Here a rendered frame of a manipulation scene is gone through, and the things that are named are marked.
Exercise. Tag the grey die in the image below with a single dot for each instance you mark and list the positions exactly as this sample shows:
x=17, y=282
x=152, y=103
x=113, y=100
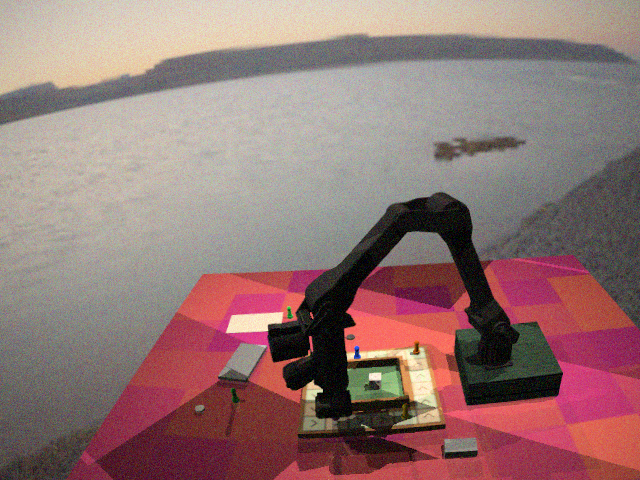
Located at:
x=375, y=380

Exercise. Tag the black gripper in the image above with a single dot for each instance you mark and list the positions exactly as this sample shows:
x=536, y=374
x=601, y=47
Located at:
x=335, y=400

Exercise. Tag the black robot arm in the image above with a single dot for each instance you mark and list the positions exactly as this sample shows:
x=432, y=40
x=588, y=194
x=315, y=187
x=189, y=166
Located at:
x=331, y=294

